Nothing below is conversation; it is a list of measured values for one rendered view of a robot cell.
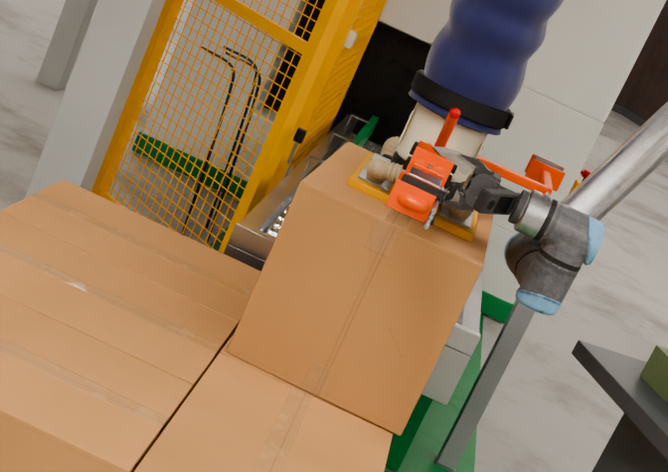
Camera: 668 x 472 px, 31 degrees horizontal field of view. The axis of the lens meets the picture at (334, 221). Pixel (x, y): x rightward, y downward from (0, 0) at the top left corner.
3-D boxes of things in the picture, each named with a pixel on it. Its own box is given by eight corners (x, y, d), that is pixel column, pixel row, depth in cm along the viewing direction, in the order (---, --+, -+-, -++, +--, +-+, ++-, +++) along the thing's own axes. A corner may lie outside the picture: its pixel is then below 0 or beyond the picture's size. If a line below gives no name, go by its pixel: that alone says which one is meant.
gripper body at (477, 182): (459, 194, 244) (512, 220, 243) (457, 202, 235) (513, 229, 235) (475, 161, 242) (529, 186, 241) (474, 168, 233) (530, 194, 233)
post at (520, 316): (435, 455, 382) (576, 178, 357) (455, 464, 382) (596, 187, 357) (434, 464, 376) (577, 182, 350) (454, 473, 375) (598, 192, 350)
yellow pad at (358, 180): (366, 159, 283) (374, 140, 282) (404, 177, 283) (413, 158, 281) (345, 185, 250) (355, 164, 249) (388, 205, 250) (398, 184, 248)
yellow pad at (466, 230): (438, 193, 282) (447, 174, 281) (477, 210, 282) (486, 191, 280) (427, 223, 249) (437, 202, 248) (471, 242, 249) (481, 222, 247)
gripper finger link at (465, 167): (433, 144, 240) (467, 175, 241) (431, 149, 235) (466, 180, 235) (443, 133, 240) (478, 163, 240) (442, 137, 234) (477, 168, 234)
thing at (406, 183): (390, 196, 210) (401, 170, 208) (427, 213, 209) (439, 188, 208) (384, 205, 201) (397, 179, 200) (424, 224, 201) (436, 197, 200)
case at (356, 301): (285, 281, 305) (348, 140, 295) (427, 348, 302) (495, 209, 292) (225, 352, 247) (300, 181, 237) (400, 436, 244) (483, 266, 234)
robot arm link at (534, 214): (533, 242, 234) (555, 200, 232) (510, 233, 234) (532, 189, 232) (531, 233, 243) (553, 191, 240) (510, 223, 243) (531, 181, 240)
